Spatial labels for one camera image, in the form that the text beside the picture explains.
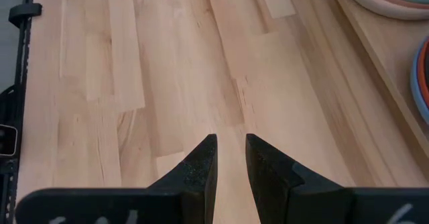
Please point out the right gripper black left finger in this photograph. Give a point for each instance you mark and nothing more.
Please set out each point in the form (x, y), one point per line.
(194, 183)

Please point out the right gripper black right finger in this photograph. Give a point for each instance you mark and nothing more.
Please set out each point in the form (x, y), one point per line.
(278, 190)

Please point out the blue bowl with orange rim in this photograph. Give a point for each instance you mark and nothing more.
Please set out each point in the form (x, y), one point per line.
(415, 83)

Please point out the wooden shelf board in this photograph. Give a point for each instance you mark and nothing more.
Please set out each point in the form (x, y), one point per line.
(385, 56)

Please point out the orange plate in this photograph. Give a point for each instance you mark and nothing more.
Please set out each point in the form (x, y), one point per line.
(423, 73)

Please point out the black box with silver rim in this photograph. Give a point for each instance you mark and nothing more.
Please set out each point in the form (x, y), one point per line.
(7, 140)

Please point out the beige plate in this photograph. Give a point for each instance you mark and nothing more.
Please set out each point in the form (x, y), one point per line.
(375, 6)

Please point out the black clamp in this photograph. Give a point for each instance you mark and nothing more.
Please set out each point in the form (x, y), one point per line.
(25, 12)

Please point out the black aluminium frame rail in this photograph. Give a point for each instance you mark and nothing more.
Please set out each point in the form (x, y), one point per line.
(21, 56)

